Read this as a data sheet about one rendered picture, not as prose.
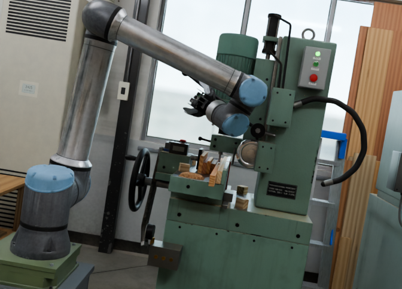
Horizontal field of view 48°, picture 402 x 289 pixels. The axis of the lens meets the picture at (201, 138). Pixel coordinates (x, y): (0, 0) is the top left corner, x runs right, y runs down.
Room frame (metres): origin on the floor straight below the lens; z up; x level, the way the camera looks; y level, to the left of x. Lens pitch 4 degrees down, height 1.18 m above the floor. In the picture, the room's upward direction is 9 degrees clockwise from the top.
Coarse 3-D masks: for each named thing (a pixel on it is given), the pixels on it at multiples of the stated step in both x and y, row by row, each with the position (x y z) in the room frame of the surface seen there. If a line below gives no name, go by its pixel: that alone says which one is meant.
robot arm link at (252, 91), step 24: (96, 0) 1.51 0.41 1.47; (96, 24) 1.46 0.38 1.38; (120, 24) 1.46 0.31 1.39; (144, 24) 1.49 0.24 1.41; (144, 48) 1.47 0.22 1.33; (168, 48) 1.46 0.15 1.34; (192, 48) 1.48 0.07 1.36; (192, 72) 1.47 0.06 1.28; (216, 72) 1.45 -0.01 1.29; (240, 72) 1.47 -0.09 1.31; (240, 96) 1.44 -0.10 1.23; (264, 96) 1.45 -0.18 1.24
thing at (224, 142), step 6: (216, 138) 1.97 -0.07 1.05; (222, 138) 1.97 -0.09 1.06; (228, 138) 1.97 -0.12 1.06; (234, 138) 1.97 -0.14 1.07; (240, 138) 2.00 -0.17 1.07; (210, 144) 1.98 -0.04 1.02; (216, 144) 1.98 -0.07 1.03; (222, 144) 1.97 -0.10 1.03; (228, 144) 1.97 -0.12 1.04; (216, 150) 1.98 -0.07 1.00; (222, 150) 1.97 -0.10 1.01; (228, 150) 1.97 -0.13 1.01
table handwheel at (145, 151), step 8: (144, 152) 1.99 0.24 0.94; (136, 160) 1.93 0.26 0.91; (144, 160) 2.08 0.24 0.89; (136, 168) 1.91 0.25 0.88; (144, 168) 2.06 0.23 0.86; (136, 176) 1.90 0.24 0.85; (144, 176) 2.02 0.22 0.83; (136, 184) 2.02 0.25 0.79; (144, 184) 2.03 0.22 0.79; (160, 184) 2.01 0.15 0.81; (168, 184) 2.01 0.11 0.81; (144, 192) 2.13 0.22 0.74; (136, 200) 2.10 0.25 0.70; (136, 208) 2.00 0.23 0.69
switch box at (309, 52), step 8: (304, 48) 1.84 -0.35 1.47; (312, 48) 1.81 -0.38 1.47; (320, 48) 1.81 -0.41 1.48; (304, 56) 1.82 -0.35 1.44; (312, 56) 1.81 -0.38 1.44; (320, 56) 1.81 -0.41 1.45; (328, 56) 1.81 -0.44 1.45; (304, 64) 1.81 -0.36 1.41; (312, 64) 1.81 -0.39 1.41; (320, 64) 1.81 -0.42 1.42; (328, 64) 1.81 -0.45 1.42; (304, 72) 1.81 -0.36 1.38; (312, 72) 1.81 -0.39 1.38; (320, 72) 1.81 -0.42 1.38; (304, 80) 1.81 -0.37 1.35; (320, 80) 1.81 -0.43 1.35; (312, 88) 1.81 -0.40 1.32; (320, 88) 1.81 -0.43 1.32
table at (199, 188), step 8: (192, 168) 2.03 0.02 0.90; (160, 176) 1.95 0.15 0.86; (168, 176) 1.94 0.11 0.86; (176, 176) 1.74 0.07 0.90; (208, 176) 1.87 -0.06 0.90; (176, 184) 1.73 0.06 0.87; (184, 184) 1.72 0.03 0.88; (192, 184) 1.72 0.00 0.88; (200, 184) 1.72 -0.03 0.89; (208, 184) 1.72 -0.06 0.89; (216, 184) 1.71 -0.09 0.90; (224, 184) 1.76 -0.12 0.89; (184, 192) 1.72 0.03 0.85; (192, 192) 1.72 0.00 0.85; (200, 192) 1.72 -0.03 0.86; (208, 192) 1.72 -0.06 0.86; (216, 192) 1.71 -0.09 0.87
